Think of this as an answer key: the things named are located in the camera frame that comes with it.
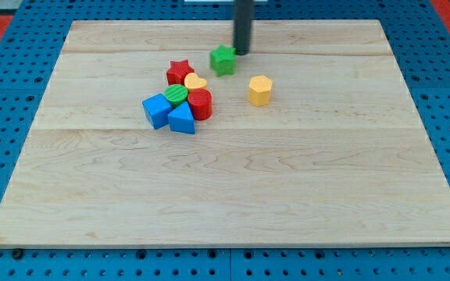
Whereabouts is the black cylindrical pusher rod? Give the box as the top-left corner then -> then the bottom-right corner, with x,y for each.
233,0 -> 255,55

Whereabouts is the green star block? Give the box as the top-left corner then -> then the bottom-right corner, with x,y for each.
210,44 -> 236,76

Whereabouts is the red star block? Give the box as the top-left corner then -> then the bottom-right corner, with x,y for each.
166,59 -> 195,85

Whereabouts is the yellow hexagon block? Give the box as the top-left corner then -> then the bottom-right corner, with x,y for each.
248,75 -> 273,107

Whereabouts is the yellow heart block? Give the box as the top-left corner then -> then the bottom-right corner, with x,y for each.
184,73 -> 208,91

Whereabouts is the red cylinder block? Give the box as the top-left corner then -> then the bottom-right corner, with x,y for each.
187,89 -> 213,121

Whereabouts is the green ribbed cylinder block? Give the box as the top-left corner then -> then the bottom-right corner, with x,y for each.
163,84 -> 188,108

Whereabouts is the blue triangle block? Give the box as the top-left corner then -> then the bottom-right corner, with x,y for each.
168,101 -> 195,134

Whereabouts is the blue cube block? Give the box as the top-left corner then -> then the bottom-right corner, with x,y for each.
141,94 -> 173,130

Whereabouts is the light wooden board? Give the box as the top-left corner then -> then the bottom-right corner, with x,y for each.
0,20 -> 450,249

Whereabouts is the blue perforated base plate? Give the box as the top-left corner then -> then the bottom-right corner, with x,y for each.
0,0 -> 450,280

